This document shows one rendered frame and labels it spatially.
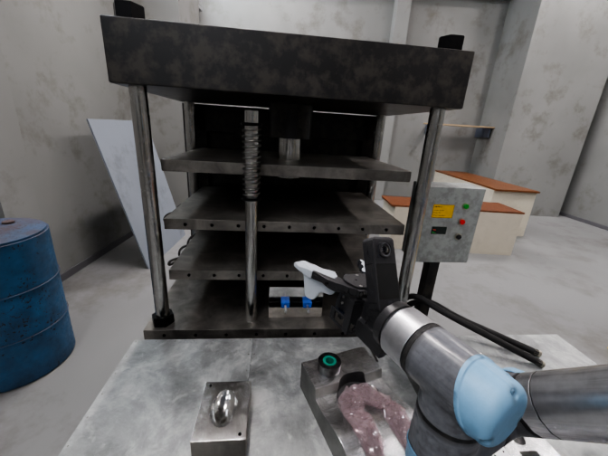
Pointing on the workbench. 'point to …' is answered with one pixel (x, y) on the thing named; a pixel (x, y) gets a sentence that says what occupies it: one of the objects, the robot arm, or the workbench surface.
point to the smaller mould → (223, 420)
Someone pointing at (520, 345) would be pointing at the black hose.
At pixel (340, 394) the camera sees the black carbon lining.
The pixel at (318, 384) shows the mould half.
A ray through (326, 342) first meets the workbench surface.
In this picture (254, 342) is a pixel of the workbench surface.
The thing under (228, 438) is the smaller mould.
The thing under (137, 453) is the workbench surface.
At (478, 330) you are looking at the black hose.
